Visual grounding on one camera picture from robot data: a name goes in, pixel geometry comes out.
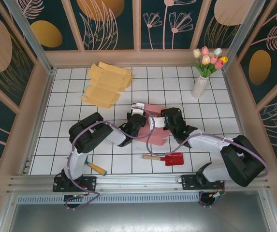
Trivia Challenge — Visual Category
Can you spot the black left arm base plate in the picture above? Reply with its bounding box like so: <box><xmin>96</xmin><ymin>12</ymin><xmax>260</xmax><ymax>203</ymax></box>
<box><xmin>52</xmin><ymin>175</ymin><xmax>97</xmax><ymax>193</ymax></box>

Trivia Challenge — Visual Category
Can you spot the pink paper box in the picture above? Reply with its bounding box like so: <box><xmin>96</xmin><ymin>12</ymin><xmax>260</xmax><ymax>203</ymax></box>
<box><xmin>137</xmin><ymin>103</ymin><xmax>168</xmax><ymax>147</ymax></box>

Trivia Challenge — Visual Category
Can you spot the aluminium mounting rail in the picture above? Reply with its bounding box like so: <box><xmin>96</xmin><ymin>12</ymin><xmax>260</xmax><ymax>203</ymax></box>
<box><xmin>6</xmin><ymin>171</ymin><xmax>271</xmax><ymax>196</ymax></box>

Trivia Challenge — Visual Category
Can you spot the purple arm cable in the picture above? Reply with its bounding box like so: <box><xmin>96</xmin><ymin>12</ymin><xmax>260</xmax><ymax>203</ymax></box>
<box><xmin>146</xmin><ymin>118</ymin><xmax>271</xmax><ymax>208</ymax></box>
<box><xmin>67</xmin><ymin>107</ymin><xmax>156</xmax><ymax>210</ymax></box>

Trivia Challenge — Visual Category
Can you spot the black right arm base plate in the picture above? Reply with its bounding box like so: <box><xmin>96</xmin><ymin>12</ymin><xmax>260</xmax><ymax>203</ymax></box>
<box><xmin>181</xmin><ymin>174</ymin><xmax>226</xmax><ymax>191</ymax></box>

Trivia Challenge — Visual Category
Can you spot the tulip bouquet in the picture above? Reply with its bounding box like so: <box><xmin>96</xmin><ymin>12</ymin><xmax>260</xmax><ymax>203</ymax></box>
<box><xmin>191</xmin><ymin>46</ymin><xmax>229</xmax><ymax>78</ymax></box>

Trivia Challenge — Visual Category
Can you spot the red toy shovel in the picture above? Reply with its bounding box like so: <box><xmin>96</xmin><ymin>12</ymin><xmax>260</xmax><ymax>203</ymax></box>
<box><xmin>142</xmin><ymin>152</ymin><xmax>184</xmax><ymax>167</ymax></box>

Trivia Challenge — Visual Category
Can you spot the aluminium frame post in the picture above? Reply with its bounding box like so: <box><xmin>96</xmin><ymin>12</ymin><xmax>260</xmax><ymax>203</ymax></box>
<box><xmin>221</xmin><ymin>0</ymin><xmax>267</xmax><ymax>71</ymax></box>
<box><xmin>2</xmin><ymin>0</ymin><xmax>57</xmax><ymax>74</ymax></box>

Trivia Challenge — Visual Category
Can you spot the white ribbed vase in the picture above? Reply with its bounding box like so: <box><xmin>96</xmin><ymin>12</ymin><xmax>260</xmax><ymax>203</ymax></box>
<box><xmin>191</xmin><ymin>75</ymin><xmax>209</xmax><ymax>99</ymax></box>

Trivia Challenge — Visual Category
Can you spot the grey metal sheet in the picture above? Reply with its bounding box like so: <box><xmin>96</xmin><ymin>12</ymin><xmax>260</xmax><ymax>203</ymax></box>
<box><xmin>0</xmin><ymin>203</ymin><xmax>277</xmax><ymax>232</ymax></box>

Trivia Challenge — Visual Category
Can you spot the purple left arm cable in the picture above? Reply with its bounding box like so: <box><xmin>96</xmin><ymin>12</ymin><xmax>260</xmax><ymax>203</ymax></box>
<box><xmin>67</xmin><ymin>107</ymin><xmax>156</xmax><ymax>210</ymax></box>

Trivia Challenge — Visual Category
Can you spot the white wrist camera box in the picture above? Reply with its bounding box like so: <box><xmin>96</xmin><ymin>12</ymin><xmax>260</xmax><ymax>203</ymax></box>
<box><xmin>147</xmin><ymin>116</ymin><xmax>167</xmax><ymax>131</ymax></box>
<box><xmin>131</xmin><ymin>102</ymin><xmax>146</xmax><ymax>116</ymax></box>

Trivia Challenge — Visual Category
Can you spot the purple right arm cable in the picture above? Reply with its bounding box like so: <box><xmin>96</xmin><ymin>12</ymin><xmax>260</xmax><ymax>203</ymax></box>
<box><xmin>146</xmin><ymin>118</ymin><xmax>271</xmax><ymax>208</ymax></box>

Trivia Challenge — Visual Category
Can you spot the teal garden fork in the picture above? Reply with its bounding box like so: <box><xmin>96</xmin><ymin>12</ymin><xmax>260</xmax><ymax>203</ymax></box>
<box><xmin>86</xmin><ymin>156</ymin><xmax>107</xmax><ymax>176</ymax></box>

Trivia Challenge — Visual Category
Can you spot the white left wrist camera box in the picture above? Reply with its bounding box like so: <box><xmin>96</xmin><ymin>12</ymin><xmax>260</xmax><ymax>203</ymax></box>
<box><xmin>131</xmin><ymin>102</ymin><xmax>146</xmax><ymax>116</ymax></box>

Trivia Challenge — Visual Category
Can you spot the yellow paper box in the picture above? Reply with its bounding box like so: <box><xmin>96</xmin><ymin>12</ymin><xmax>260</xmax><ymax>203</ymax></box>
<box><xmin>81</xmin><ymin>61</ymin><xmax>134</xmax><ymax>109</ymax></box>

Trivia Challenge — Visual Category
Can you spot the slotted cable tray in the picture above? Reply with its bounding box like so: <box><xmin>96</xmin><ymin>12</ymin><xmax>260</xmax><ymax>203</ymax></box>
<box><xmin>16</xmin><ymin>194</ymin><xmax>201</xmax><ymax>204</ymax></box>

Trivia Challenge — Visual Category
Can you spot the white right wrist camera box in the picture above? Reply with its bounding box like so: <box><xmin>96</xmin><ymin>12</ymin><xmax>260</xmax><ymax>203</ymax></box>
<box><xmin>147</xmin><ymin>116</ymin><xmax>167</xmax><ymax>131</ymax></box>

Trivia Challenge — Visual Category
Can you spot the aluminium side rail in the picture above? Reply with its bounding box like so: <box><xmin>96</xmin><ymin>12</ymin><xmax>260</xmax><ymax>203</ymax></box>
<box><xmin>222</xmin><ymin>69</ymin><xmax>260</xmax><ymax>172</ymax></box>
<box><xmin>19</xmin><ymin>68</ymin><xmax>57</xmax><ymax>175</ymax></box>

